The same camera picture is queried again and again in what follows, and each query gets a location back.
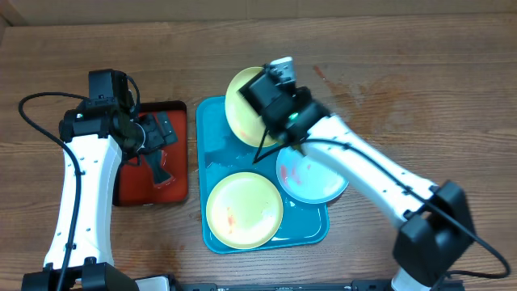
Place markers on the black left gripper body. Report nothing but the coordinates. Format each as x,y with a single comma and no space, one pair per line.
153,138

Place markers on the yellow plate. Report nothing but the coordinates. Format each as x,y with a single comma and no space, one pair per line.
244,122
244,210

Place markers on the light blue plate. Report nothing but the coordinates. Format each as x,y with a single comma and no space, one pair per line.
306,180

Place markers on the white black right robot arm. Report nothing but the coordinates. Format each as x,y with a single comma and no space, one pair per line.
434,222

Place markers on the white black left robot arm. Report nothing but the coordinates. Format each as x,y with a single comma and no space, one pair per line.
95,141

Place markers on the red tray with black rim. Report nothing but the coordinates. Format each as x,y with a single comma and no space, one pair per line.
135,186

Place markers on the teal plastic tray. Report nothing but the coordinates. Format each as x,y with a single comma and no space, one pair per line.
221,153

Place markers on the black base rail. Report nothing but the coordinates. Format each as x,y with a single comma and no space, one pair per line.
282,286

